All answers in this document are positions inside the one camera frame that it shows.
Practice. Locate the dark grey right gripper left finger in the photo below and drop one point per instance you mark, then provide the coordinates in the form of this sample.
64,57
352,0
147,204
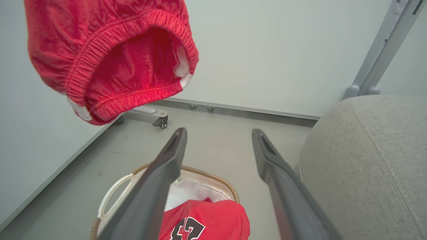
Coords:
150,193

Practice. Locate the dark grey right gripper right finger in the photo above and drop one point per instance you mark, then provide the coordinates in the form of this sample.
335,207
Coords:
290,200

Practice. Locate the red jersey with number print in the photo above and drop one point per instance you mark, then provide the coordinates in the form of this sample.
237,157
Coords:
220,216

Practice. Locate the red shorts with white trim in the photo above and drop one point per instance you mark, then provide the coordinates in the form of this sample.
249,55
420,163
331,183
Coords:
100,50

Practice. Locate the white basket liner bag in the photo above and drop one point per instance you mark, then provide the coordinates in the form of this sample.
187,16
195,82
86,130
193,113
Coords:
193,191

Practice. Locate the white laundry basket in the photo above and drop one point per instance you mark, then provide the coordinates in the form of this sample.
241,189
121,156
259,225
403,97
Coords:
213,179

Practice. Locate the black caster wheel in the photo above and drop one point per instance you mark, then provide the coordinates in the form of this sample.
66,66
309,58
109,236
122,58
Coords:
162,123

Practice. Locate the grey partition support leg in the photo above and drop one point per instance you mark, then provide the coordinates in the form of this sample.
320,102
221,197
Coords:
150,111

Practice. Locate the grey fabric sofa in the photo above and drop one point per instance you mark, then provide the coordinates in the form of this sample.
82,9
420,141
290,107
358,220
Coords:
367,166

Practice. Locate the grey partition base rail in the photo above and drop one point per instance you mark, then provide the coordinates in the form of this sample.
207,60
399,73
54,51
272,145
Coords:
253,109

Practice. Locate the grey double partition post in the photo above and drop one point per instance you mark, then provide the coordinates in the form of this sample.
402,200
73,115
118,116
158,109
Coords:
383,43

